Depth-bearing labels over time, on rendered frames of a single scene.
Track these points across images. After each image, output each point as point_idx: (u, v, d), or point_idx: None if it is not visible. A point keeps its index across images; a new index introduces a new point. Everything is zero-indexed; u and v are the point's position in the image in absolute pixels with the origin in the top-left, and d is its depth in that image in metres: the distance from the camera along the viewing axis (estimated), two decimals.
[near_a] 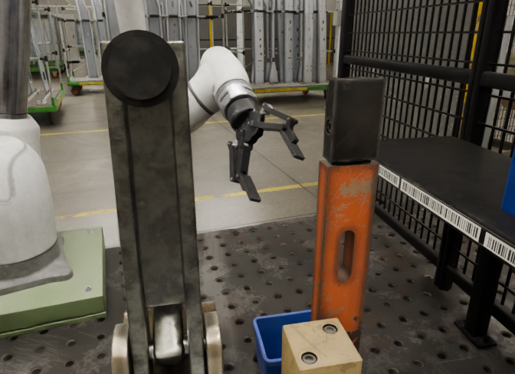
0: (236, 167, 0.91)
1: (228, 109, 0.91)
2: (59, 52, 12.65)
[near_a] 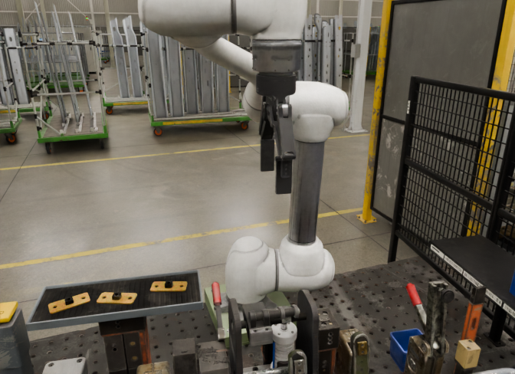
0: None
1: (256, 76, 0.75)
2: (83, 68, 13.36)
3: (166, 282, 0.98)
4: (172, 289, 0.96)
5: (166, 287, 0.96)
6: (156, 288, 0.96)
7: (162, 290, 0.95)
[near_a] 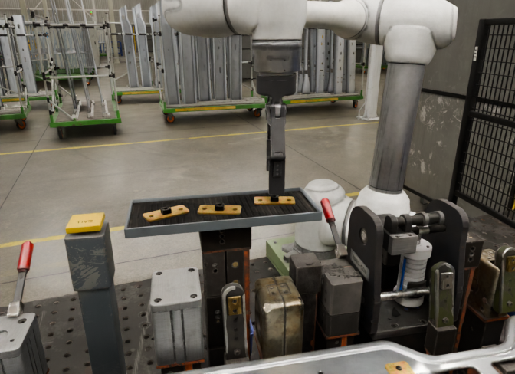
0: None
1: (256, 75, 0.76)
2: (89, 60, 13.23)
3: (270, 197, 0.85)
4: (280, 202, 0.83)
5: (273, 201, 0.83)
6: (260, 201, 0.83)
7: (268, 203, 0.82)
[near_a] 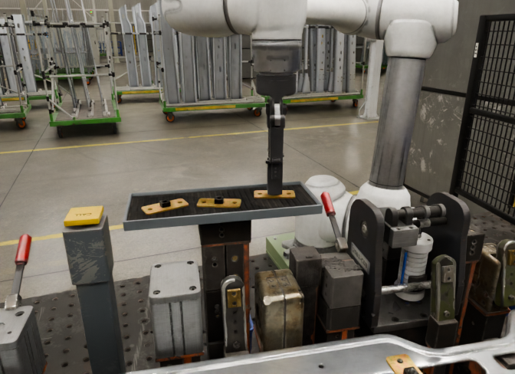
0: None
1: (256, 75, 0.76)
2: (89, 60, 13.23)
3: None
4: (280, 195, 0.82)
5: (273, 195, 0.83)
6: (260, 195, 0.82)
7: (268, 197, 0.82)
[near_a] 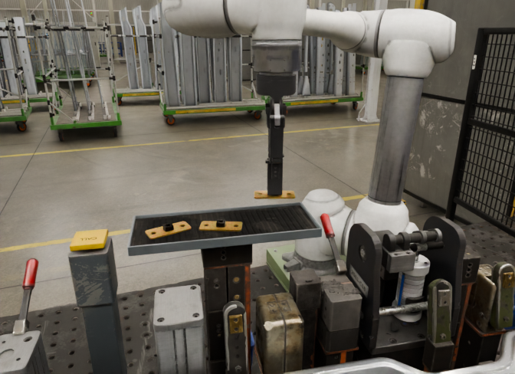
0: None
1: (256, 75, 0.76)
2: (89, 61, 13.24)
3: None
4: (280, 196, 0.82)
5: (273, 195, 0.83)
6: (260, 195, 0.82)
7: (268, 197, 0.82)
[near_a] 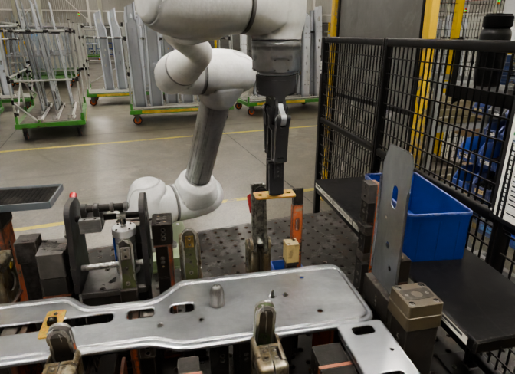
0: None
1: (255, 76, 0.75)
2: (73, 62, 13.47)
3: (268, 191, 0.85)
4: (281, 195, 0.82)
5: (273, 195, 0.82)
6: (262, 196, 0.82)
7: (270, 198, 0.81)
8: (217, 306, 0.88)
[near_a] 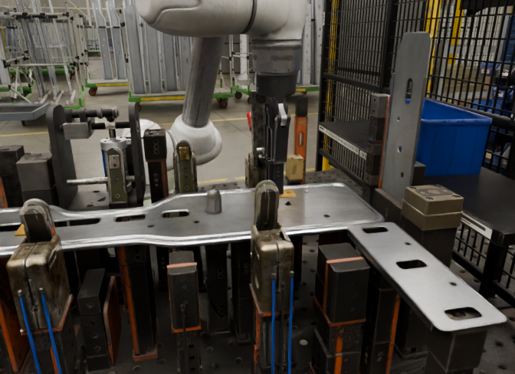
0: None
1: (255, 76, 0.75)
2: (71, 55, 13.39)
3: None
4: (281, 195, 0.82)
5: None
6: None
7: None
8: (214, 211, 0.80)
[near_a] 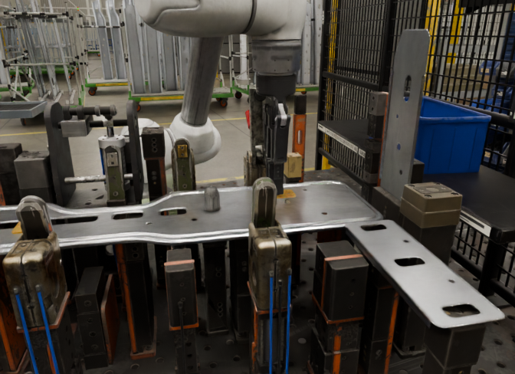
0: None
1: (255, 76, 0.75)
2: (71, 55, 13.39)
3: None
4: (281, 195, 0.82)
5: None
6: None
7: None
8: (211, 208, 0.80)
